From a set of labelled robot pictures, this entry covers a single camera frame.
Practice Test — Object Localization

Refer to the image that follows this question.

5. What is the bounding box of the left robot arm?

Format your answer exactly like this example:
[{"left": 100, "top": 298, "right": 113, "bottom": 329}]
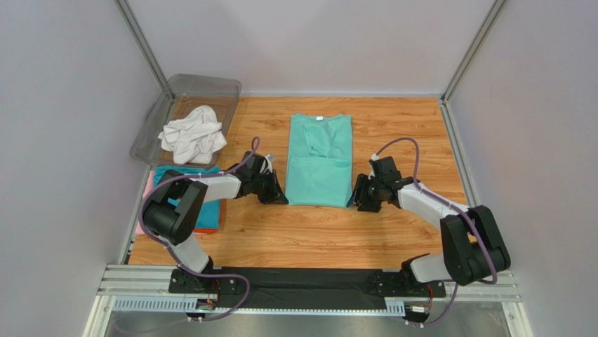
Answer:
[{"left": 138, "top": 151, "right": 288, "bottom": 293}]

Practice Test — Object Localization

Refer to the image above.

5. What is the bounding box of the teal green t shirt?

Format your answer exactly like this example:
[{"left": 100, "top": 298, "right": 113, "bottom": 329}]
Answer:
[{"left": 285, "top": 114, "right": 353, "bottom": 208}]

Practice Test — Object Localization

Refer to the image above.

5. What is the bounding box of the crumpled white t shirt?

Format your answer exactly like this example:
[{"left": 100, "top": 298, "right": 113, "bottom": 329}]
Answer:
[{"left": 158, "top": 105, "right": 227, "bottom": 165}]

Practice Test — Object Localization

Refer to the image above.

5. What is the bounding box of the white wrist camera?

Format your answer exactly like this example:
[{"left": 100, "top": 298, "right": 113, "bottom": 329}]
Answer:
[
  {"left": 265, "top": 154, "right": 275, "bottom": 172},
  {"left": 368, "top": 153, "right": 379, "bottom": 178}
]

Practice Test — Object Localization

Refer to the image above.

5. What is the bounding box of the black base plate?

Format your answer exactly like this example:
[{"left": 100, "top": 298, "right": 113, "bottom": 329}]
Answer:
[{"left": 168, "top": 267, "right": 446, "bottom": 309}]

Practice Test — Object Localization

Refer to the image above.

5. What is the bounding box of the aluminium frame post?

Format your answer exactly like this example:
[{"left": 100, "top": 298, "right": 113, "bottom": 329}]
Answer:
[
  {"left": 441, "top": 0, "right": 508, "bottom": 105},
  {"left": 114, "top": 0, "right": 168, "bottom": 90}
]

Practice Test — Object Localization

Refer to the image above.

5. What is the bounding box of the left aluminium frame post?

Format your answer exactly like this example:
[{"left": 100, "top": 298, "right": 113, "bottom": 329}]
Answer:
[{"left": 114, "top": 0, "right": 168, "bottom": 90}]

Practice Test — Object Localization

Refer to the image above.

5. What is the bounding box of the aluminium front rail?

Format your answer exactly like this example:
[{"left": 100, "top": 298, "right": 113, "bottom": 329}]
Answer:
[{"left": 98, "top": 265, "right": 521, "bottom": 317}]

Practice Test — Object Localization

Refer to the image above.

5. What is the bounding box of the white slotted cable duct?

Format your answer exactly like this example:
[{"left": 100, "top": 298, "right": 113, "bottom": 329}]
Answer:
[{"left": 112, "top": 296, "right": 406, "bottom": 317}]

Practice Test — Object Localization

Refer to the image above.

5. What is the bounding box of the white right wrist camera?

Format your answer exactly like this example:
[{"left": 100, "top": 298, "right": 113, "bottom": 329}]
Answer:
[{"left": 368, "top": 153, "right": 379, "bottom": 178}]

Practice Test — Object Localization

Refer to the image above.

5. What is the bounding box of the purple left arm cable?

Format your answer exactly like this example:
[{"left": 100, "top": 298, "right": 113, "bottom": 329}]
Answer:
[{"left": 138, "top": 136, "right": 261, "bottom": 324}]

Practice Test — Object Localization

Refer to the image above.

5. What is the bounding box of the right aluminium frame post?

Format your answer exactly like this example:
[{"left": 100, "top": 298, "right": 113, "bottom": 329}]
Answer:
[{"left": 441, "top": 0, "right": 508, "bottom": 105}]

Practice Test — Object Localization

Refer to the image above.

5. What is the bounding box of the folded dark teal t shirt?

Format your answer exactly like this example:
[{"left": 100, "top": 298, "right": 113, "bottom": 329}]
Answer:
[{"left": 152, "top": 165, "right": 221, "bottom": 233}]

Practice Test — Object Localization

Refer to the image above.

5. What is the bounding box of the clear plastic bin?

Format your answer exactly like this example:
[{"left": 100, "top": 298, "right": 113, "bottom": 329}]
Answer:
[{"left": 130, "top": 74, "right": 242, "bottom": 166}]

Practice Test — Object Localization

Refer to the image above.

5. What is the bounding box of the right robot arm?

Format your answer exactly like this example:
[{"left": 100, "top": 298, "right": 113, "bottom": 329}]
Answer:
[{"left": 347, "top": 157, "right": 511, "bottom": 286}]

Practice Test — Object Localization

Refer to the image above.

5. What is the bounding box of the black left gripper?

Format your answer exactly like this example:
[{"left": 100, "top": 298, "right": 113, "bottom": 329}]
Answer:
[{"left": 251, "top": 168, "right": 289, "bottom": 204}]

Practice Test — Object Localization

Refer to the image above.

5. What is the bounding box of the folded pink t shirt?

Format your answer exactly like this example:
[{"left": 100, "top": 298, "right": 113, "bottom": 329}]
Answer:
[{"left": 134, "top": 169, "right": 155, "bottom": 236}]

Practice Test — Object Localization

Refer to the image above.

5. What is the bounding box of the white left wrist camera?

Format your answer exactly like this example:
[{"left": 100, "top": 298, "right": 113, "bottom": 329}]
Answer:
[{"left": 265, "top": 154, "right": 275, "bottom": 172}]

